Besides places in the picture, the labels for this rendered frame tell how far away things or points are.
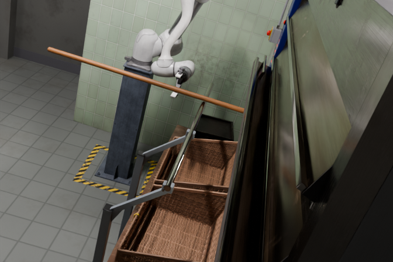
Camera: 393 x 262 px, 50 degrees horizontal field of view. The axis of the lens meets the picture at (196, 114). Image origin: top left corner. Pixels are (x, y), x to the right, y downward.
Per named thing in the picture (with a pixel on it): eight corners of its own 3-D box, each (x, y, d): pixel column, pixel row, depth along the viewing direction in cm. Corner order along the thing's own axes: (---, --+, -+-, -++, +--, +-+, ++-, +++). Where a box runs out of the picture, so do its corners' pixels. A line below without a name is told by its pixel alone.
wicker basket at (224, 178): (233, 173, 299) (245, 141, 287) (225, 226, 248) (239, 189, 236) (168, 153, 301) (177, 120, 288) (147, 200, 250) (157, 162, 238)
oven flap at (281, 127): (277, 62, 263) (299, 36, 254) (271, 282, 103) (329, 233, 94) (271, 58, 262) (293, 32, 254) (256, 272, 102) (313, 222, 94)
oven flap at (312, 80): (292, 22, 251) (315, -5, 243) (311, 200, 91) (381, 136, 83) (286, 18, 251) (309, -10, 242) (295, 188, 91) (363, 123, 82)
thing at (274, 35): (277, 41, 323) (282, 28, 318) (277, 44, 314) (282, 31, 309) (268, 38, 323) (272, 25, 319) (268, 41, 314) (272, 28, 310)
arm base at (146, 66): (127, 56, 328) (128, 49, 325) (154, 64, 328) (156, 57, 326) (120, 64, 312) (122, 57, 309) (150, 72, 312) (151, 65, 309)
